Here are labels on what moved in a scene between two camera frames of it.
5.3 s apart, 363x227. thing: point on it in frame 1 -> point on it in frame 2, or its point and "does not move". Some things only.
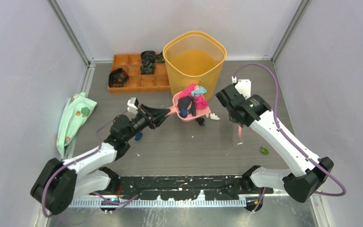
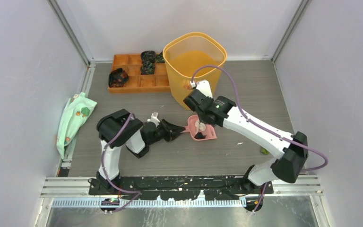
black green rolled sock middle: x=147 y=68 does not move
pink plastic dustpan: x=174 y=109 -> x=199 y=130
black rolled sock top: x=148 y=56 does not move
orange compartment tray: x=137 y=82 does not move
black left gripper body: x=141 y=122 -> x=162 y=132
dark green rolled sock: x=159 y=58 does not move
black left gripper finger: x=155 y=116 -> x=175 y=130
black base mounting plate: x=186 y=187 does not move
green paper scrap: x=264 y=150 does not move
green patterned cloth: x=76 y=113 does not move
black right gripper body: x=232 y=118 -> x=201 y=116
